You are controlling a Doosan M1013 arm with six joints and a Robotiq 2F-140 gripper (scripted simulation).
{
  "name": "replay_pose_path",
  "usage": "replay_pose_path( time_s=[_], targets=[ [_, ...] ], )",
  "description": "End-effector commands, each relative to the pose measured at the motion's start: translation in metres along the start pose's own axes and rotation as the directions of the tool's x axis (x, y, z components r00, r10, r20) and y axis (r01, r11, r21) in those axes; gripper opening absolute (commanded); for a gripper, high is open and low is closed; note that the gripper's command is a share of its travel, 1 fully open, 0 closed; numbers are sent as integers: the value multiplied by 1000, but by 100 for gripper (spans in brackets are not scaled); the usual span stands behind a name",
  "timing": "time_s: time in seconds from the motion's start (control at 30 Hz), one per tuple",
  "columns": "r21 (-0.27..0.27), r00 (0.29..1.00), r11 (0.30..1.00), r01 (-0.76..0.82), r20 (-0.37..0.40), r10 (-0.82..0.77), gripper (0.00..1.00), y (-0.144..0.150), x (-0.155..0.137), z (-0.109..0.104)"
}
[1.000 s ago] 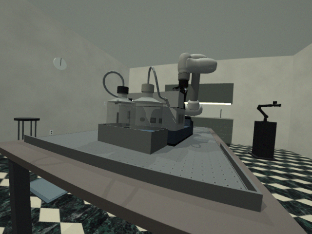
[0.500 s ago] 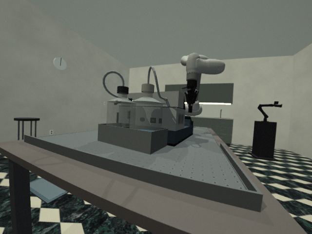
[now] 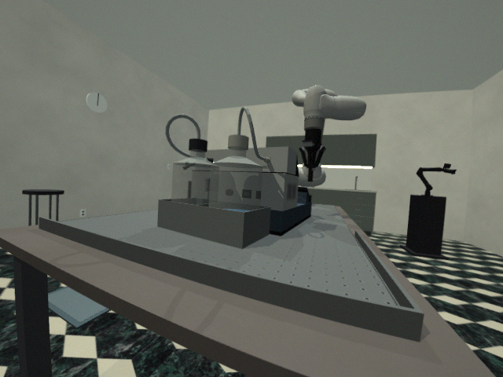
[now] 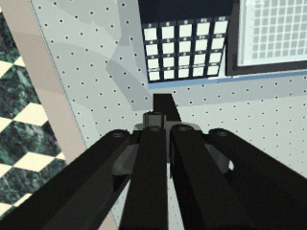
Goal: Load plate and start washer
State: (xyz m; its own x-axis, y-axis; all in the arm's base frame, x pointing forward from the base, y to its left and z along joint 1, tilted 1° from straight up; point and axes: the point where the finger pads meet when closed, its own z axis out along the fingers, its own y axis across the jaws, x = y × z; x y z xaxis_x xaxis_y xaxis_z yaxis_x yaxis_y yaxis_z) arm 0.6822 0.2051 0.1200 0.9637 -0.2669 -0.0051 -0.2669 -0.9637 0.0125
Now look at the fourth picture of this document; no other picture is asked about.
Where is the white and black benchtop lab machine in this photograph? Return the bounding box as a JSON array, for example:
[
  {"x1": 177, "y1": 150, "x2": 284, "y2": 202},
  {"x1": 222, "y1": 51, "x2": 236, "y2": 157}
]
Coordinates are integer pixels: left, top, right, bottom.
[{"x1": 138, "y1": 0, "x2": 307, "y2": 89}]

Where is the grey perforated base plate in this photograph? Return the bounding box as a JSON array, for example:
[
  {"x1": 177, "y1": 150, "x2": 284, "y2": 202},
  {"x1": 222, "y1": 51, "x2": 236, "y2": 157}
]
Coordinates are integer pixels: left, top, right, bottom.
[{"x1": 29, "y1": 0, "x2": 307, "y2": 178}]

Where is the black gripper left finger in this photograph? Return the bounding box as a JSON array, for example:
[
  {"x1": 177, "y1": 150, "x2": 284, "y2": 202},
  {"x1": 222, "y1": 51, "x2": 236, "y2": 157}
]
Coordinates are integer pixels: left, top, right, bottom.
[{"x1": 0, "y1": 93, "x2": 169, "y2": 230}]

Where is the clear multi-well plate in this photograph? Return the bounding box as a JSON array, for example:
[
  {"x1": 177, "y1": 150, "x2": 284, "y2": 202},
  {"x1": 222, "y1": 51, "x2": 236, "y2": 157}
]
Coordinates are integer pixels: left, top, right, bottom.
[{"x1": 237, "y1": 0, "x2": 307, "y2": 66}]

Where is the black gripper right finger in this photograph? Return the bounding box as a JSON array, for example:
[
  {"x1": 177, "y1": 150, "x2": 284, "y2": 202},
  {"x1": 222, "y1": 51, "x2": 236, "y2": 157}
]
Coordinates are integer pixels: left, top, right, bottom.
[{"x1": 162, "y1": 93, "x2": 307, "y2": 230}]

